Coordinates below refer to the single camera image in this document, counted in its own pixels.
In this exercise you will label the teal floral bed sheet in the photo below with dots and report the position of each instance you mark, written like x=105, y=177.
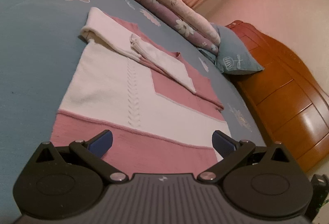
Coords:
x=40, y=50

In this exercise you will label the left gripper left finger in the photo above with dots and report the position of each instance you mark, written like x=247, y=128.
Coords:
x=56, y=183

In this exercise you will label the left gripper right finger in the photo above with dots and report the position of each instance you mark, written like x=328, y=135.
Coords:
x=264, y=182

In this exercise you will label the wooden headboard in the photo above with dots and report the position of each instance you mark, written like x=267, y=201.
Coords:
x=285, y=100

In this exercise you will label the teal pillow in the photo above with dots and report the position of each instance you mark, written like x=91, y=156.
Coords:
x=233, y=58

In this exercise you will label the pink and white knit sweater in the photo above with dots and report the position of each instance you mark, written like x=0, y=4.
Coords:
x=161, y=111

